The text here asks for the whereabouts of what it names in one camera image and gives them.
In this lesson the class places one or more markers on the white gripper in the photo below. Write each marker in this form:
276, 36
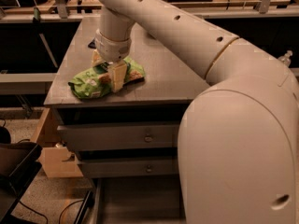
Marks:
111, 51

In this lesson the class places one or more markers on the green rice chip bag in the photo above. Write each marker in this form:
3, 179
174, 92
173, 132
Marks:
95, 82

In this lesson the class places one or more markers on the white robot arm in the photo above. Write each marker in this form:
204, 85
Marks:
237, 140

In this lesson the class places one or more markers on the top grey drawer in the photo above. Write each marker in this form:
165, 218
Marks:
122, 127

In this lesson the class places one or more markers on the grey drawer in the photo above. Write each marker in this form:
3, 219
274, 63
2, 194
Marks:
129, 162
153, 199
122, 127

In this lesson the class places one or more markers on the grey drawer cabinet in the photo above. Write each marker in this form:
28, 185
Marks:
167, 79

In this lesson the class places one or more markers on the middle grey drawer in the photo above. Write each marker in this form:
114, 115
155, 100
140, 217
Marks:
129, 162

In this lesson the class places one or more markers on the bottom grey drawer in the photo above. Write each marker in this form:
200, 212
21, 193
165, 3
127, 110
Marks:
153, 199

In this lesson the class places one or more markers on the dark snack bar wrapper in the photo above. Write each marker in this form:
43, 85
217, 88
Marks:
91, 45

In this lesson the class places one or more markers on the wooden box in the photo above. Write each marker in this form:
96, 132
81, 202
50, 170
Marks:
57, 161

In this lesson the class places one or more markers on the black bin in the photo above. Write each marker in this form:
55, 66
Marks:
18, 168

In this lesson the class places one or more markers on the clear sanitizer pump bottle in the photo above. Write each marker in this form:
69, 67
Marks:
286, 58

